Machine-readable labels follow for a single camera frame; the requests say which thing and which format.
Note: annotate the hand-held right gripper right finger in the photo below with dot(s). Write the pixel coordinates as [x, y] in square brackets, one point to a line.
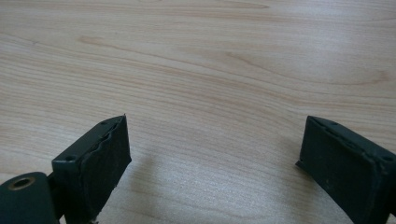
[348, 174]

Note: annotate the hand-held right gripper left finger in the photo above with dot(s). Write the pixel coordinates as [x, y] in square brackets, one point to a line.
[93, 168]

